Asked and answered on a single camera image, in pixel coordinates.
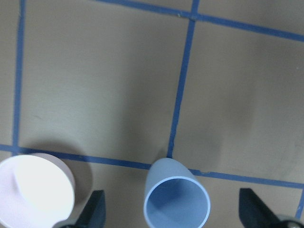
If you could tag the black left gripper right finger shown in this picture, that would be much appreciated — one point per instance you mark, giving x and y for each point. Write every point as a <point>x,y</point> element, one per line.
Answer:
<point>254,213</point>

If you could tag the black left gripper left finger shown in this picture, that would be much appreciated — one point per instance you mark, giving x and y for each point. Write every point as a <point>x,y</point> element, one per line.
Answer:
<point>93,214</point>

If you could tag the blue cup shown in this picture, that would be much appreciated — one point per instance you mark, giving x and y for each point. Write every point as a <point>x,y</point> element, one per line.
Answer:
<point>173,197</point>

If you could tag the pink bowl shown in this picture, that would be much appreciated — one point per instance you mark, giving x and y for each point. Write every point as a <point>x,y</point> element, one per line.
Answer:
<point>36,191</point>

